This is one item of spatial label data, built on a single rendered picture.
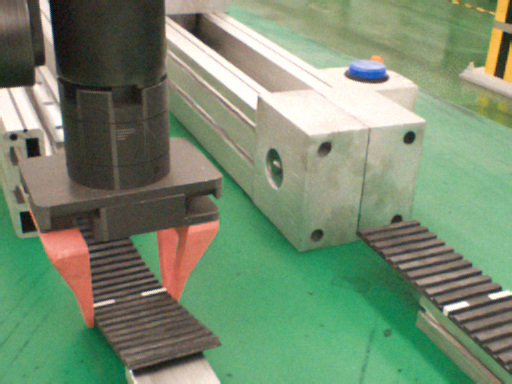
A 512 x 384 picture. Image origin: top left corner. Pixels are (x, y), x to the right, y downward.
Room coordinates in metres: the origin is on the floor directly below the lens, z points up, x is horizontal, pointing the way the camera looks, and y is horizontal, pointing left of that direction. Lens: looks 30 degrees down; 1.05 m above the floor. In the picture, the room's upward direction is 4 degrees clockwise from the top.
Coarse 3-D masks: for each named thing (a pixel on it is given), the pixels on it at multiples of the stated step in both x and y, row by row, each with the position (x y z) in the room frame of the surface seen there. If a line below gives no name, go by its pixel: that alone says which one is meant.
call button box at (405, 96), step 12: (324, 72) 0.74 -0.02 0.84; (336, 72) 0.74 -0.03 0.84; (348, 72) 0.73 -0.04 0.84; (348, 84) 0.70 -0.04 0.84; (360, 84) 0.70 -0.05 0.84; (372, 84) 0.71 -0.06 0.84; (384, 84) 0.71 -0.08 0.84; (396, 84) 0.71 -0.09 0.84; (408, 84) 0.72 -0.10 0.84; (384, 96) 0.69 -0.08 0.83; (396, 96) 0.70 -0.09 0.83; (408, 96) 0.71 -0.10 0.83; (408, 108) 0.71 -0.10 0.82
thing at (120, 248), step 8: (128, 240) 0.45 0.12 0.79; (88, 248) 0.43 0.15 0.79; (96, 248) 0.43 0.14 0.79; (104, 248) 0.43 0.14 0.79; (112, 248) 0.44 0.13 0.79; (120, 248) 0.44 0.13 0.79; (128, 248) 0.44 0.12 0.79; (136, 248) 0.44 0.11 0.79; (96, 256) 0.42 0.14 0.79; (104, 256) 0.42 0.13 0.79; (112, 256) 0.43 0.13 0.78
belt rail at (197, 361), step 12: (168, 360) 0.29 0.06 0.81; (180, 360) 0.29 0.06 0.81; (192, 360) 0.29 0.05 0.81; (204, 360) 0.29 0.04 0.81; (132, 372) 0.28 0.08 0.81; (144, 372) 0.28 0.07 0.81; (156, 372) 0.28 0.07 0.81; (168, 372) 0.28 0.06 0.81; (180, 372) 0.28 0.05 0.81; (192, 372) 0.28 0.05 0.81; (204, 372) 0.28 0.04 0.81
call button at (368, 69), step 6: (360, 60) 0.74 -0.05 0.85; (366, 60) 0.74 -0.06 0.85; (354, 66) 0.72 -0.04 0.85; (360, 66) 0.72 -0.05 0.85; (366, 66) 0.72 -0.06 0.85; (372, 66) 0.72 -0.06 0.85; (378, 66) 0.72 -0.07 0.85; (384, 66) 0.73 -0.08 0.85; (354, 72) 0.72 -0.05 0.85; (360, 72) 0.71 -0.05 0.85; (366, 72) 0.71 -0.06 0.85; (372, 72) 0.71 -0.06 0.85; (378, 72) 0.71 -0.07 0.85; (384, 72) 0.72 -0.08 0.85; (372, 78) 0.71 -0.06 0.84
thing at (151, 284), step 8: (144, 280) 0.39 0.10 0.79; (152, 280) 0.39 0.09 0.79; (112, 288) 0.38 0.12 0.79; (120, 288) 0.38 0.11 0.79; (128, 288) 0.38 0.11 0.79; (136, 288) 0.38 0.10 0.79; (144, 288) 0.38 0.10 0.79; (152, 288) 0.38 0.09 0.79; (160, 288) 0.38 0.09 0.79; (96, 296) 0.37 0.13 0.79; (104, 296) 0.37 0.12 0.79; (112, 296) 0.37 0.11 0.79; (120, 296) 0.37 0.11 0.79
